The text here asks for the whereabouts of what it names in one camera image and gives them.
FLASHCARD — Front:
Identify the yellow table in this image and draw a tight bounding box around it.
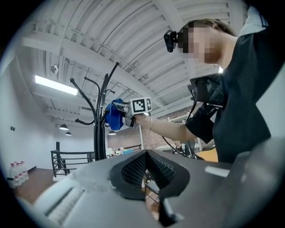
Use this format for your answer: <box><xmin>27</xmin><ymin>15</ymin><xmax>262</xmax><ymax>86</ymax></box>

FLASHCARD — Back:
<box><xmin>197</xmin><ymin>148</ymin><xmax>219</xmax><ymax>163</ymax></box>

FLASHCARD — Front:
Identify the black chest box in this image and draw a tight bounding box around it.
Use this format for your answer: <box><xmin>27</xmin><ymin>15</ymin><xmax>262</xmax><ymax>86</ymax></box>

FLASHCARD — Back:
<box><xmin>187</xmin><ymin>74</ymin><xmax>223</xmax><ymax>107</ymax></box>

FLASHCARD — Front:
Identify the black chest box cable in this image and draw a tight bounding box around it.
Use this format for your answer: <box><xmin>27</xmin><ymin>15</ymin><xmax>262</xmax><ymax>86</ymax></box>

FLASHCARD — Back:
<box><xmin>186</xmin><ymin>100</ymin><xmax>199</xmax><ymax>122</ymax></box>

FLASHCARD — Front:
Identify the person's head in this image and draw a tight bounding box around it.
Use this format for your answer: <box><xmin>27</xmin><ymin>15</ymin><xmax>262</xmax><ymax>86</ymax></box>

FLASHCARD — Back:
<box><xmin>178</xmin><ymin>19</ymin><xmax>238</xmax><ymax>65</ymax></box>

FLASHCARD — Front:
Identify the white metal post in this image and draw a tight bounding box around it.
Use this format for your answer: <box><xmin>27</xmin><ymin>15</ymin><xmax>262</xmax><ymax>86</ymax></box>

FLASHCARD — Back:
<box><xmin>138</xmin><ymin>124</ymin><xmax>144</xmax><ymax>152</ymax></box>

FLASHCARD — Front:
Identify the long ceiling tube light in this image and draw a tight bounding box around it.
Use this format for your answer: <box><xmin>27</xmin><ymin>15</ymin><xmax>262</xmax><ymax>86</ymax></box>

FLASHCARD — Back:
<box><xmin>34</xmin><ymin>75</ymin><xmax>78</xmax><ymax>96</ymax></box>

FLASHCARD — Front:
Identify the person's right forearm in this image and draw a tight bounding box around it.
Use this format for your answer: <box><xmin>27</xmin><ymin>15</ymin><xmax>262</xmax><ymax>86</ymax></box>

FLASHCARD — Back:
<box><xmin>134</xmin><ymin>113</ymin><xmax>194</xmax><ymax>143</ymax></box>

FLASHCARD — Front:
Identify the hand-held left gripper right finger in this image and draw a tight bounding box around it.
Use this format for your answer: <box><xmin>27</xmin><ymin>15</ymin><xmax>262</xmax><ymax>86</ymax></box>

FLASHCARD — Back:
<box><xmin>146</xmin><ymin>135</ymin><xmax>281</xmax><ymax>228</ymax></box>

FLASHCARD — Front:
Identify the black head camera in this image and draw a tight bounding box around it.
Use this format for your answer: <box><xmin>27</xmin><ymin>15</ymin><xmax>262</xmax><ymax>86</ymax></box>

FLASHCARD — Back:
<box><xmin>163</xmin><ymin>30</ymin><xmax>179</xmax><ymax>53</ymax></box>

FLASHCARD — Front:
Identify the black coat rack stand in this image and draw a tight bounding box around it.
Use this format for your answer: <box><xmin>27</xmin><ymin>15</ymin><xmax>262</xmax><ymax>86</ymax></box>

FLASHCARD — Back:
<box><xmin>69</xmin><ymin>62</ymin><xmax>120</xmax><ymax>161</ymax></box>

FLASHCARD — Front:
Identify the blue cloth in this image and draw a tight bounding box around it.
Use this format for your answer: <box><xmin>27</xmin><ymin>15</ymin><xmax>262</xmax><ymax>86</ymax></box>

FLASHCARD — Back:
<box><xmin>104</xmin><ymin>98</ymin><xmax>125</xmax><ymax>131</ymax></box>

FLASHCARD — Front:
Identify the person's black shirt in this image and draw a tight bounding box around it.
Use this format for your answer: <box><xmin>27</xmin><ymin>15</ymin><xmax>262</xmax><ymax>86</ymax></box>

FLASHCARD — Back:
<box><xmin>186</xmin><ymin>22</ymin><xmax>274</xmax><ymax>164</ymax></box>

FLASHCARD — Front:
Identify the group of clear water jugs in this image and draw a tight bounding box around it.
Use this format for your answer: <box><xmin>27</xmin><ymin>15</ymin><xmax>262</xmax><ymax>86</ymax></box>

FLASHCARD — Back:
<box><xmin>8</xmin><ymin>160</ymin><xmax>29</xmax><ymax>188</ymax></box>

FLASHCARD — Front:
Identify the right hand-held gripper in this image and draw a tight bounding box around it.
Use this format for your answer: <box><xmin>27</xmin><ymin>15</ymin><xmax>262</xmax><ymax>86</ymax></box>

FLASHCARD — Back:
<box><xmin>112</xmin><ymin>97</ymin><xmax>153</xmax><ymax>128</ymax></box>

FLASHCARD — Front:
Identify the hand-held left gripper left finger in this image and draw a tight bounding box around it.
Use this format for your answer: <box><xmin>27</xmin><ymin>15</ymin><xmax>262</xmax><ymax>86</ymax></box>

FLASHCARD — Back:
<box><xmin>15</xmin><ymin>149</ymin><xmax>162</xmax><ymax>228</ymax></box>

